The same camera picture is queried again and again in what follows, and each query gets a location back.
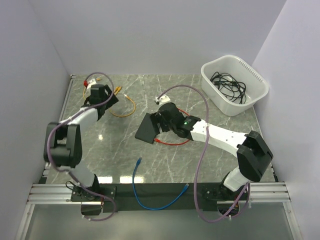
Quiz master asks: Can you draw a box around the orange ethernet cable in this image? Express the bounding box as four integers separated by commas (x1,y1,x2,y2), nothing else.
82,78,123,104
107,86,137,118

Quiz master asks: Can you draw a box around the black network switch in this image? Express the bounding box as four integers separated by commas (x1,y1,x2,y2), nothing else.
134,113,160,144

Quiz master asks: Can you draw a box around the red ethernet cable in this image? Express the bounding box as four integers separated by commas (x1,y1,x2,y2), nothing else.
154,107,191,146

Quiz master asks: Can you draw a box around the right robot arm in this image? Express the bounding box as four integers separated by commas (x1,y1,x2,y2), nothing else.
150,102,274,200

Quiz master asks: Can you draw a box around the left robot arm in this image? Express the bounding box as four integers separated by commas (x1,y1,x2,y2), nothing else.
43,84,119,201

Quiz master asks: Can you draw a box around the white plastic basin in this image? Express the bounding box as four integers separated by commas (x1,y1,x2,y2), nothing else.
200,55,269,117

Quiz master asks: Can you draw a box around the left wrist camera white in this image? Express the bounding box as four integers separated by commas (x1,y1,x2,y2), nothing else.
83,78,98,90

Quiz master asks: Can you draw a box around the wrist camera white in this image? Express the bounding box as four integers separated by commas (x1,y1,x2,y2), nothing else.
83,78,98,90
155,95,171,106

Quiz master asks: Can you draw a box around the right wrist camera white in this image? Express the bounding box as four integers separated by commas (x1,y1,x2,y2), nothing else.
155,95,171,106

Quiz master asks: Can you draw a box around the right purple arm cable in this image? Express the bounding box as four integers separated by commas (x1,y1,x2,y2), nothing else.
157,84,251,224

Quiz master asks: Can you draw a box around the blue ethernet cable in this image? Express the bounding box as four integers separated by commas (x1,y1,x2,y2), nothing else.
131,157,190,210

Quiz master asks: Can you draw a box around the black cable bundle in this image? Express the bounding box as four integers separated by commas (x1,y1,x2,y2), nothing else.
209,71,248,105

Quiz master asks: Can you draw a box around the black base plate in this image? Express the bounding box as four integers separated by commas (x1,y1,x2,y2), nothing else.
70,182,249,216

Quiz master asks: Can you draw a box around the aluminium rail frame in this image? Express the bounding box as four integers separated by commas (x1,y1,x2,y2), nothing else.
14,74,76,240

